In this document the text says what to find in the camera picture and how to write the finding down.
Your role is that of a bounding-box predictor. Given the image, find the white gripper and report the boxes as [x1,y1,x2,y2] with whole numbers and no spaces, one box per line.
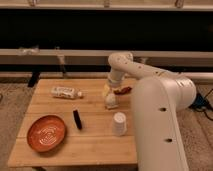
[102,84,118,109]

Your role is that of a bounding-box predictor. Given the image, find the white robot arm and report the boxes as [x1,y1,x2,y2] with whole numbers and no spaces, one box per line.
[107,52,196,171]

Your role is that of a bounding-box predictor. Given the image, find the black eraser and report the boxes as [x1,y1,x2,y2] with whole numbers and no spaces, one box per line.
[73,110,82,130]

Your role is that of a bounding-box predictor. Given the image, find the wooden table board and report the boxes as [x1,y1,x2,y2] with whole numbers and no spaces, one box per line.
[8,79,137,167]

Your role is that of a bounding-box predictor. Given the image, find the clear plastic bottle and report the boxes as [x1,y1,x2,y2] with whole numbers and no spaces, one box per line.
[51,87,83,99]

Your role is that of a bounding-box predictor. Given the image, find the orange patterned plate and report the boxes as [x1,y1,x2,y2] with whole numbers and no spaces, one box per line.
[27,115,66,153]

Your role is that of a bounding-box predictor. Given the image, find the black cables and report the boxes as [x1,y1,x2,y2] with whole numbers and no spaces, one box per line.
[189,87,213,122]

